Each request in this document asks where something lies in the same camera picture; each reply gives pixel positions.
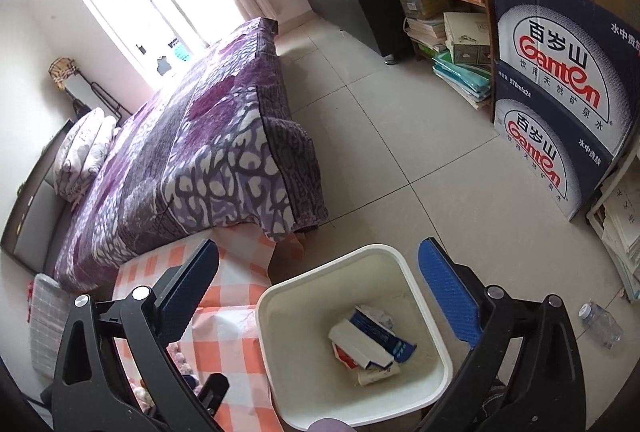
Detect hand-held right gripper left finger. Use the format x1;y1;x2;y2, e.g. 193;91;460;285
50;238;232;432

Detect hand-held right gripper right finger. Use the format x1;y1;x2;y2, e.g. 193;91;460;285
415;237;587;432

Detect white plastic waste bin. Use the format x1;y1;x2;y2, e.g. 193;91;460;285
256;243;454;431

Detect orange checkered cloth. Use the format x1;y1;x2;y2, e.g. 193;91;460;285
112;232;306;432

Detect crumpled packets in bin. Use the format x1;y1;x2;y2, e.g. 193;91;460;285
349;306;418;364

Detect pink plush toys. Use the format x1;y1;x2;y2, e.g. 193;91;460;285
131;341;202;414

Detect white flat box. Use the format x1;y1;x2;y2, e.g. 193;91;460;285
328;319;397;370

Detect small white packet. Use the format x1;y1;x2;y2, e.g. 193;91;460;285
357;362;402;386

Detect red wrapper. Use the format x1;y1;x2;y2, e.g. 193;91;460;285
333;344;359;369

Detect bed with purple floral blanket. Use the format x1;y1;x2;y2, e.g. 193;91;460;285
52;17;329;293

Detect grey checked cloth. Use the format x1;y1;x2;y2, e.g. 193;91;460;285
27;273;76;379

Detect clear plastic bottle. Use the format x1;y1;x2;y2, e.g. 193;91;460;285
578;299;624;351

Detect folded floral quilt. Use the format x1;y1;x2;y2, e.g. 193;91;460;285
52;107;122;214

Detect dark blue water carton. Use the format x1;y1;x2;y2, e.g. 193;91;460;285
492;60;617;221
487;0;640;154

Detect dark bed headboard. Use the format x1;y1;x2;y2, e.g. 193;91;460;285
0;117;77;274

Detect stack of white papers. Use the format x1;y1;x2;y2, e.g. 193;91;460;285
586;147;640;304

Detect black metal rack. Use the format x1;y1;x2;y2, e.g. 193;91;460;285
72;80;124;121

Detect stack of teal books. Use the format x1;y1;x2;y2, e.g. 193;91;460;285
432;50;494;114

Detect woven basket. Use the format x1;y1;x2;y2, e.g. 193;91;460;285
48;57;77;86

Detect white patterned box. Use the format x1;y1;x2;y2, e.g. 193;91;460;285
443;12;494;66

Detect stack of books on shelf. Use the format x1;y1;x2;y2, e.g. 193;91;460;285
399;0;451;59

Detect black storage ottoman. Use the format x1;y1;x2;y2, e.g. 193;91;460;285
302;0;414;59

